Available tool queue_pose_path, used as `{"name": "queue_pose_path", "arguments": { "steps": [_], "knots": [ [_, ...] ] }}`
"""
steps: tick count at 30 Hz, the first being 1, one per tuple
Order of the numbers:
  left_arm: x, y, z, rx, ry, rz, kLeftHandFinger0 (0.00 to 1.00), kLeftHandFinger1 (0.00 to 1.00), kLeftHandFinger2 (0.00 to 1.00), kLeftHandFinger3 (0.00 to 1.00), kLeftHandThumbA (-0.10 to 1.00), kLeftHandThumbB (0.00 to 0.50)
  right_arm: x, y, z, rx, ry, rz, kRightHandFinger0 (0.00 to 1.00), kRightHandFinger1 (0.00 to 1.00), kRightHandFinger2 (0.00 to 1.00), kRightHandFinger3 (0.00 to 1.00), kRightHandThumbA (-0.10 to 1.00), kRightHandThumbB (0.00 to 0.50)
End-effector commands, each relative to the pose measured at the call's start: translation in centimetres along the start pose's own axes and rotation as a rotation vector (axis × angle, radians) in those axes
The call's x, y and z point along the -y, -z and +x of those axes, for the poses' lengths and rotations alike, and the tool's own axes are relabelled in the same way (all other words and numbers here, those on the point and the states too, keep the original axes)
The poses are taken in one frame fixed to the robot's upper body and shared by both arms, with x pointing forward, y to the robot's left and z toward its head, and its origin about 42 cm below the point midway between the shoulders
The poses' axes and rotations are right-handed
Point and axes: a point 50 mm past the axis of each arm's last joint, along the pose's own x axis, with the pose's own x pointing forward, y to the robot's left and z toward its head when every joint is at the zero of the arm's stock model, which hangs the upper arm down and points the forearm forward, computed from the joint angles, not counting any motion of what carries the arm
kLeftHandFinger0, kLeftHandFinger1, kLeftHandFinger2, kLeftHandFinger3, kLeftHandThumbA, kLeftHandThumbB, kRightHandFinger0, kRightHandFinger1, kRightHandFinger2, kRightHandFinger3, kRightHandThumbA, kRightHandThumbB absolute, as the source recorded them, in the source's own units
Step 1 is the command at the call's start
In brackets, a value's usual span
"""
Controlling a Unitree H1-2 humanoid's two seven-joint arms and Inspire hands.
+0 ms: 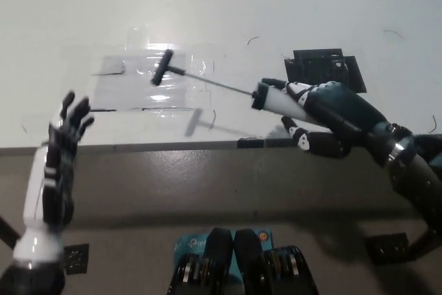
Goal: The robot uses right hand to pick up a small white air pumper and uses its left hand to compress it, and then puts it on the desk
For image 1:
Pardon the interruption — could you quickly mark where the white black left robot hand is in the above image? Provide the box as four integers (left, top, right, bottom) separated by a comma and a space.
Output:
21, 91, 95, 234

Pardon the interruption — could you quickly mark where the black teal right robot hand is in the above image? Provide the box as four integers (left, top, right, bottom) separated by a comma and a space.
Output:
261, 78, 394, 165

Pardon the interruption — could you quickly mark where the white air pump black handle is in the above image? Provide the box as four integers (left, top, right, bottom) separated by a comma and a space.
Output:
151, 49, 314, 124

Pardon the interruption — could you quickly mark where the black table foot plate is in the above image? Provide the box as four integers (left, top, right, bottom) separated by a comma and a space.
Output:
365, 234, 412, 264
64, 242, 90, 276

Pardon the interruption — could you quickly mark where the black tape patch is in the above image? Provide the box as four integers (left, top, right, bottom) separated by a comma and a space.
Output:
283, 47, 367, 95

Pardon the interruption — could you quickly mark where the black table leg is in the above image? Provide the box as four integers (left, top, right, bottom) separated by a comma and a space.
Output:
0, 216, 22, 251

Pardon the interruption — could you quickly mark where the teal tp-link box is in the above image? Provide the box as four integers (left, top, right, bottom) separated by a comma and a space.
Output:
173, 229, 274, 280

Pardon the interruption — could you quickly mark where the clear plastic sheet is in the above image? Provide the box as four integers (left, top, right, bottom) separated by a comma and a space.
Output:
90, 53, 194, 112

